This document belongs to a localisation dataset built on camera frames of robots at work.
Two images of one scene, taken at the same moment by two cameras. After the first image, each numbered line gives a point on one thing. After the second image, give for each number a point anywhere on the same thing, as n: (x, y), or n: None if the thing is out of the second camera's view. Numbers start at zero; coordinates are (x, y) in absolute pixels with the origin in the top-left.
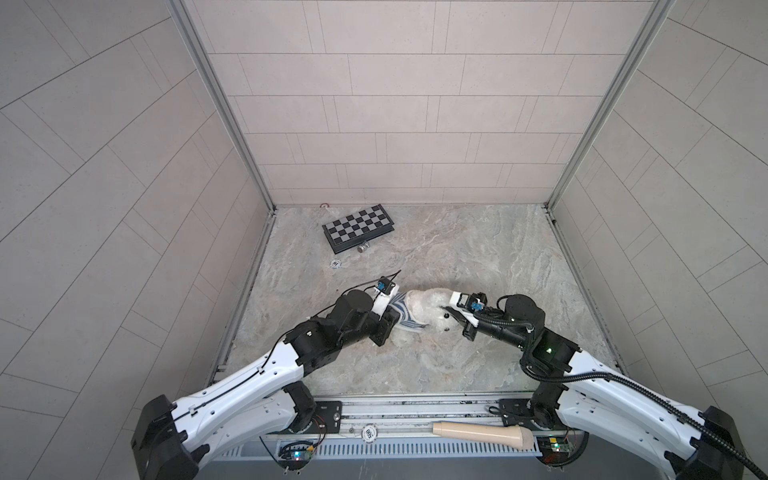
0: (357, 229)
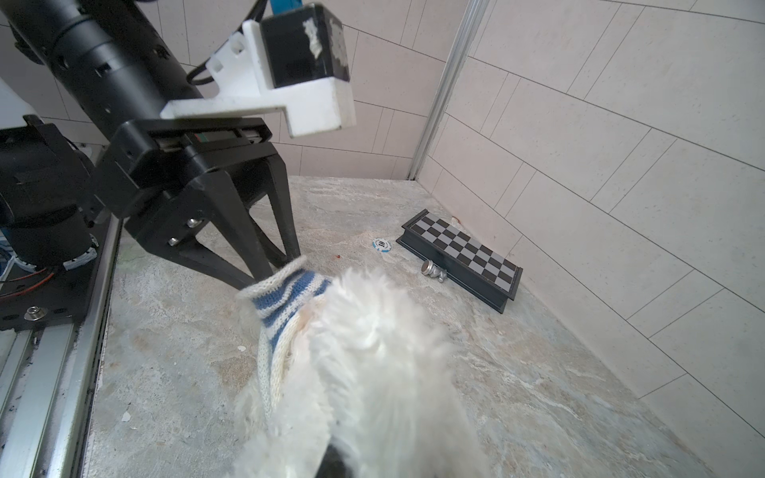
0: (486, 275)
